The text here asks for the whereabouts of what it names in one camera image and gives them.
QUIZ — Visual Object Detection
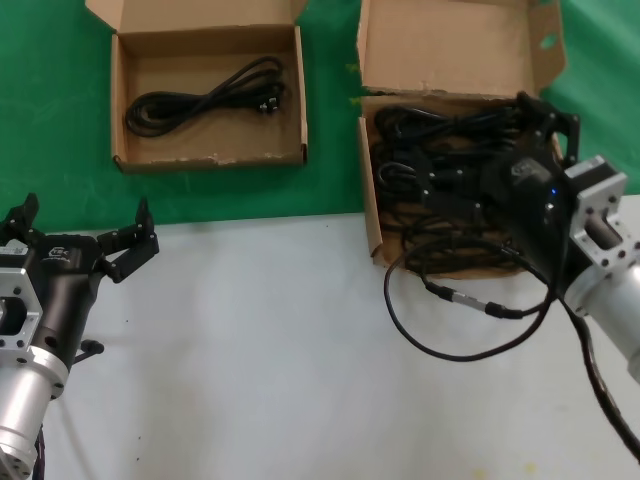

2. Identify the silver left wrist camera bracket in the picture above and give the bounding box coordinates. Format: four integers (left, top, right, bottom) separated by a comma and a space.
0, 267, 43, 359

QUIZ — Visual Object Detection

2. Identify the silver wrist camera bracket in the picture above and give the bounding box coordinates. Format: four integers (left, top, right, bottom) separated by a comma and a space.
0, 267, 43, 359
564, 154, 630, 271

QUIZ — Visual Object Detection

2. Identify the black power cable with plug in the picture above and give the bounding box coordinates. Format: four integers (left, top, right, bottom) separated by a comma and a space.
377, 160, 426, 195

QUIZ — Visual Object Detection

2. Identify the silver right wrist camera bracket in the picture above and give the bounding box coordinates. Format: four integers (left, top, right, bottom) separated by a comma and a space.
564, 154, 630, 271

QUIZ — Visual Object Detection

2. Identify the green table mat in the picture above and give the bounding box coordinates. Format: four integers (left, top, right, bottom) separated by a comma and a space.
0, 0, 640, 229

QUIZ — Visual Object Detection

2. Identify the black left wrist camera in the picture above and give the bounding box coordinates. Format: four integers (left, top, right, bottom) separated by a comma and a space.
0, 238, 30, 271

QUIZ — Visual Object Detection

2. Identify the thin black cable with connector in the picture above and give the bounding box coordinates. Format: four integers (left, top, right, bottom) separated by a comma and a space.
383, 234, 564, 360

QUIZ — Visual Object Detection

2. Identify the black left wrist cable plug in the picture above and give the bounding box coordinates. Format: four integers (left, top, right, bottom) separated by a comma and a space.
69, 338, 105, 369

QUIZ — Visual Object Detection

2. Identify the thick black wrapped cable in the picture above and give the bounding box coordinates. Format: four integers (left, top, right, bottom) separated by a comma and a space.
562, 297, 640, 464

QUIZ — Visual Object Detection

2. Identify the large brown cardboard box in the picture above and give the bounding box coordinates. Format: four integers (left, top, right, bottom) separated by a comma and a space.
355, 0, 570, 275

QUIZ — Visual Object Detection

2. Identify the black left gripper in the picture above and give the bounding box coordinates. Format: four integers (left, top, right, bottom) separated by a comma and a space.
0, 192, 161, 372

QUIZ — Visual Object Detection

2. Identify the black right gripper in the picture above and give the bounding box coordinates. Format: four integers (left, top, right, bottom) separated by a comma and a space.
412, 91, 582, 297

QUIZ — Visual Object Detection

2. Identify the dark left arm cable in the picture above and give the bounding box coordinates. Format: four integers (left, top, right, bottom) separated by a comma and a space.
30, 422, 50, 480

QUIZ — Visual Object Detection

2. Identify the small brown cardboard box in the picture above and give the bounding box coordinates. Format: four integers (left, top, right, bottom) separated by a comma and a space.
84, 0, 309, 175

